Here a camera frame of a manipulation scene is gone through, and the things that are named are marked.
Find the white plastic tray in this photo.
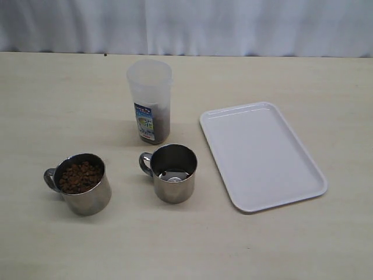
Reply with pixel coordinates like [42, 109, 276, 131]
[199, 101, 328, 214]

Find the steel mug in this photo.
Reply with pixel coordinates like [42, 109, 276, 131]
[43, 153, 112, 216]
[139, 143, 198, 204]

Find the white curtain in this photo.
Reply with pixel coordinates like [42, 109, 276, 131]
[1, 1, 372, 57]

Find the clear plastic container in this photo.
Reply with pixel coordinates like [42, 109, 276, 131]
[126, 59, 173, 145]

